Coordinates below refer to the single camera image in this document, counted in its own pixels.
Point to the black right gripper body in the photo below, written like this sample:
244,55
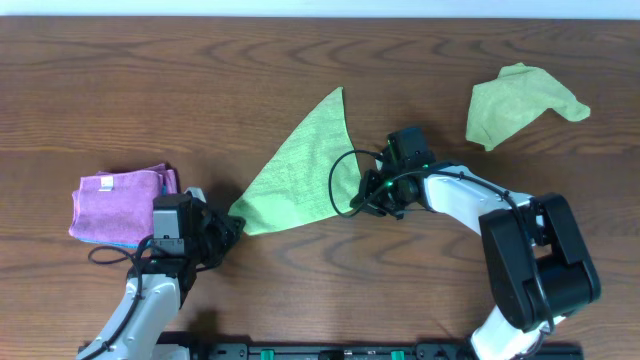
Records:
391,201

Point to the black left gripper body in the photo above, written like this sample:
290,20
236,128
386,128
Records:
226,231

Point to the light green cloth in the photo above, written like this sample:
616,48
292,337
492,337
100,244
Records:
310,178
515,98

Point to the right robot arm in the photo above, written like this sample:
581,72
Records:
539,268

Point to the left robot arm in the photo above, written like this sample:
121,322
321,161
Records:
156,288

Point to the folded blue cloth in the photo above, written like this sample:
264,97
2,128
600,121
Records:
121,218

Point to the folded purple cloth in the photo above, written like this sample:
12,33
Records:
151,178

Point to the crumpled light green cloth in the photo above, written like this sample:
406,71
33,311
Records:
515,98

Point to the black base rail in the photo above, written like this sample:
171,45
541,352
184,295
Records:
176,345

